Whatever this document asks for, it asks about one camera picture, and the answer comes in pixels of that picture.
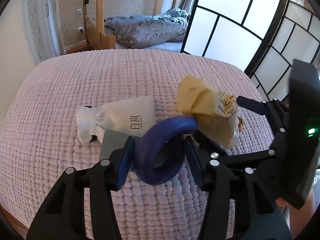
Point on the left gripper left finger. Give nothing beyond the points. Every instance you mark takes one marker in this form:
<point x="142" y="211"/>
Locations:
<point x="61" y="215"/>

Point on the person left hand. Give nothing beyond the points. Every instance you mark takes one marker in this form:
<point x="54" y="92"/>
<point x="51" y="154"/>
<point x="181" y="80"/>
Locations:
<point x="297" y="219"/>

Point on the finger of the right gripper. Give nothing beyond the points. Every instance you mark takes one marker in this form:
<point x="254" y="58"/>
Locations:
<point x="275" y="112"/>
<point x="210" y="150"/>

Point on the black framed shoji screen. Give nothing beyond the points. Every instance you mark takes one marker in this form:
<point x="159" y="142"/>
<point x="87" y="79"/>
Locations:
<point x="260" y="37"/>

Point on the wooden bunk bed frame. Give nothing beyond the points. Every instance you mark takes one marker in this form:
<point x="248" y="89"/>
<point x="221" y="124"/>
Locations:
<point x="96" y="11"/>

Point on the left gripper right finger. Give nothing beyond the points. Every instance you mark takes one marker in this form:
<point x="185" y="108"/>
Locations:
<point x="256" y="215"/>

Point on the purple foam tube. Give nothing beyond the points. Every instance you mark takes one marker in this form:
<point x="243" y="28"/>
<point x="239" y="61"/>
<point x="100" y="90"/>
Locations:
<point x="161" y="151"/>

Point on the white drawstring pouch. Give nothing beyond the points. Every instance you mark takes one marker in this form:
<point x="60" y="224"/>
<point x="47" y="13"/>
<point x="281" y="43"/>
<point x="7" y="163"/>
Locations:
<point x="131" y="116"/>

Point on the grey crumpled duvet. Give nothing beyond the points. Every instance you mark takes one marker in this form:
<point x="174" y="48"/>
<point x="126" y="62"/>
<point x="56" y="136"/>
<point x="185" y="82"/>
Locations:
<point x="144" y="31"/>

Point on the white door frame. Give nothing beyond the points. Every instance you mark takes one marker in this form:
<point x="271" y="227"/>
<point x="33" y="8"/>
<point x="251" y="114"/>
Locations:
<point x="42" y="28"/>

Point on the teal rectangular sponge block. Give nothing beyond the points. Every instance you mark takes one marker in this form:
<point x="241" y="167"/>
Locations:
<point x="112" y="140"/>

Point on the yellow paper bag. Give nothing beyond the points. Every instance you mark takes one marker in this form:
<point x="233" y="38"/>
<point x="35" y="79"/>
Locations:
<point x="216" y="111"/>

